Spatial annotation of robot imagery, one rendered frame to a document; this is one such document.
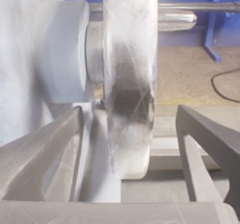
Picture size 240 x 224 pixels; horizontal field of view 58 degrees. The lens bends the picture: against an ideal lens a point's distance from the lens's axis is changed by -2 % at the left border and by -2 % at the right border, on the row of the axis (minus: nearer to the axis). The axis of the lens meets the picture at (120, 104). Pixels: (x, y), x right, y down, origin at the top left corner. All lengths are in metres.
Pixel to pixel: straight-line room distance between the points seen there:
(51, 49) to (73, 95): 0.04
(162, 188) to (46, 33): 0.44
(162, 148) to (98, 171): 0.20
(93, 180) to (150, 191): 0.26
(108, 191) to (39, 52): 0.18
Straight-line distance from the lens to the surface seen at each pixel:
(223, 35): 3.66
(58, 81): 0.18
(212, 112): 0.60
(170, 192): 0.53
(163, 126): 0.51
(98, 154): 0.31
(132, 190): 0.53
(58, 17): 0.18
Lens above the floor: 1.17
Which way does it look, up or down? 35 degrees down
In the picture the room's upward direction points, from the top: 1 degrees counter-clockwise
